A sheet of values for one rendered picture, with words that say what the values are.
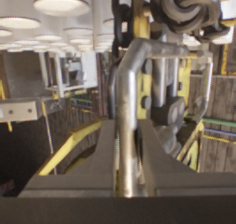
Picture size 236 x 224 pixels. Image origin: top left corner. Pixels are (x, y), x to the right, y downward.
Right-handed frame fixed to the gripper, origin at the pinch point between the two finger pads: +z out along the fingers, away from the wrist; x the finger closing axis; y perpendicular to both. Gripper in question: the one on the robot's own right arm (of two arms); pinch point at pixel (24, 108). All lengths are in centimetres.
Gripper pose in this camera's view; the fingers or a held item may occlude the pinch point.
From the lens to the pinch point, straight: 26.6
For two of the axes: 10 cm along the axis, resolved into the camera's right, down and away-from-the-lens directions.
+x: -1.6, -2.6, 9.5
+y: -0.3, -9.6, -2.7
